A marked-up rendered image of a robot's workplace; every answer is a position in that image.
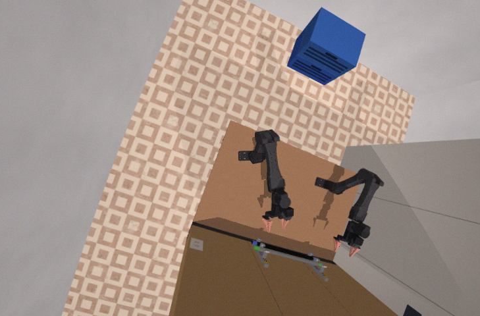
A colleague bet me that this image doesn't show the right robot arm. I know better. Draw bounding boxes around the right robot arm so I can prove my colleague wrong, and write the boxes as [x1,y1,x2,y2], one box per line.
[238,129,294,221]

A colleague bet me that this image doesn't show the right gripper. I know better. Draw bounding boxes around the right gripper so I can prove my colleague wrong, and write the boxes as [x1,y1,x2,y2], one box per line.
[262,202,288,232]

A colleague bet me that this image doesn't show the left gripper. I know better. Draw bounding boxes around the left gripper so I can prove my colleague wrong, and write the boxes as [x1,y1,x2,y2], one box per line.
[333,234,360,257]

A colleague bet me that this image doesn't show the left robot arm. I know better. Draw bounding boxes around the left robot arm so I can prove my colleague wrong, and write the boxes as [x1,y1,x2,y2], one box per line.
[315,169,384,248]

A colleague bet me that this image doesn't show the large brown wooden panel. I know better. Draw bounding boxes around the large brown wooden panel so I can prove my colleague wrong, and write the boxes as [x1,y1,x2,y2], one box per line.
[169,222,398,316]

